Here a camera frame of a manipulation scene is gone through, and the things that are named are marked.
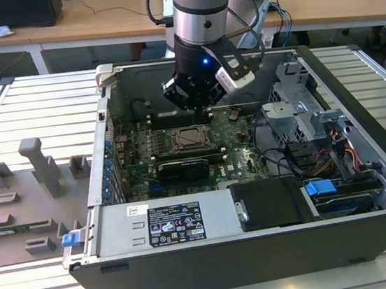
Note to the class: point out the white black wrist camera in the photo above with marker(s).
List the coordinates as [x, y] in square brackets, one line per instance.
[235, 75]

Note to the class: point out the round coin battery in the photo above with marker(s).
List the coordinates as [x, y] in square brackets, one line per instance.
[234, 115]

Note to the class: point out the grey parts rack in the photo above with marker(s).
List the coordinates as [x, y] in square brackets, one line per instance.
[18, 215]

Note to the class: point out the black plastic drive cover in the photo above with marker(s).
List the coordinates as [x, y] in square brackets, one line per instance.
[270, 202]

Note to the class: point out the CPU socket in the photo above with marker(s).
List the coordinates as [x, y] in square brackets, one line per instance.
[172, 150]

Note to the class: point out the metal drive cage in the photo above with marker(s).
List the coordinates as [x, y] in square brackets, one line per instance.
[281, 116]

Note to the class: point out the silver power supply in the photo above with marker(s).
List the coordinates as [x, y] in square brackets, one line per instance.
[118, 227]

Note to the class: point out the grey case release latch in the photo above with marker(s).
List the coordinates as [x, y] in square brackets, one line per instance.
[104, 72]

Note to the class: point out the black graphics card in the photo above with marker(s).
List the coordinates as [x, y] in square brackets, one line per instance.
[185, 169]

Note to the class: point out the green motherboard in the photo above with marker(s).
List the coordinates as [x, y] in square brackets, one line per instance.
[241, 166]

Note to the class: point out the dark grey PC case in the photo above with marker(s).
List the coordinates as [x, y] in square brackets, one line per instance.
[228, 263]

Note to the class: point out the blue card retention clip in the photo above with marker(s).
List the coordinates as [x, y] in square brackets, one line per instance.
[106, 161]
[106, 172]
[108, 146]
[106, 190]

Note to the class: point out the green RAM stick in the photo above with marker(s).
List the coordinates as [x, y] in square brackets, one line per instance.
[13, 230]

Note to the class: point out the blue case latch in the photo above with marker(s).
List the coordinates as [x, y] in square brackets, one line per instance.
[70, 239]

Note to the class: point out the metal socket locking lever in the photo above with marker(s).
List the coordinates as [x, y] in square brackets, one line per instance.
[191, 127]
[193, 150]

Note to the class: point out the silver CPU green edge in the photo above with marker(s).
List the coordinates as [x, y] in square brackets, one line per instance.
[191, 138]

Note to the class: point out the blue expansion slot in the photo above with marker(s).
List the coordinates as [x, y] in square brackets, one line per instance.
[156, 189]

